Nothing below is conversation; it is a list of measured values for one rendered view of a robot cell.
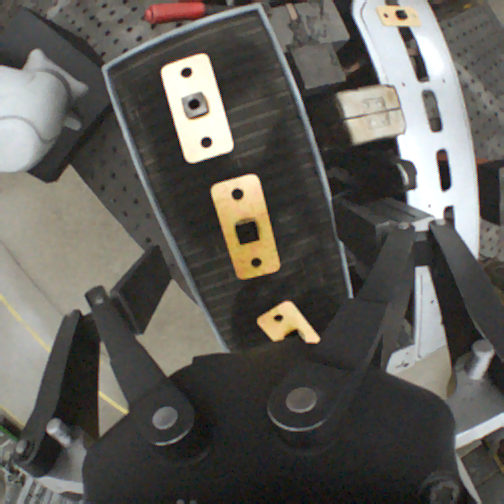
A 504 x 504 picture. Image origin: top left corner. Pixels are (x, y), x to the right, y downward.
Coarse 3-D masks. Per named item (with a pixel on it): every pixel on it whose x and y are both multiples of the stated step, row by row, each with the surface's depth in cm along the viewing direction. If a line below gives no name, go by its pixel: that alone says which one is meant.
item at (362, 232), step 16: (336, 208) 17; (352, 208) 14; (336, 224) 18; (352, 224) 14; (368, 224) 12; (384, 224) 11; (352, 240) 15; (368, 240) 13; (384, 240) 11; (368, 256) 13
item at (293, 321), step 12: (276, 312) 24; (288, 312) 24; (264, 324) 25; (276, 324) 25; (288, 324) 25; (300, 324) 25; (276, 336) 25; (288, 336) 25; (300, 336) 24; (312, 336) 25
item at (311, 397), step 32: (384, 256) 9; (384, 288) 7; (352, 320) 6; (384, 320) 6; (320, 352) 5; (352, 352) 5; (384, 352) 6; (288, 384) 4; (320, 384) 4; (352, 384) 4; (288, 416) 4; (320, 416) 3
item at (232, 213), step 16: (224, 192) 20; (256, 192) 20; (224, 208) 20; (240, 208) 20; (256, 208) 21; (224, 224) 21; (240, 224) 20; (256, 224) 21; (240, 240) 21; (256, 240) 21; (272, 240) 22; (240, 256) 22; (256, 256) 22; (272, 256) 22; (240, 272) 23; (256, 272) 23
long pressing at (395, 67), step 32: (416, 0) 23; (384, 32) 26; (416, 32) 26; (384, 64) 29; (448, 64) 27; (416, 96) 30; (448, 96) 30; (416, 128) 32; (448, 128) 32; (416, 160) 34; (448, 160) 34; (416, 192) 36; (448, 192) 36; (416, 288) 42; (416, 320) 45; (416, 352) 48
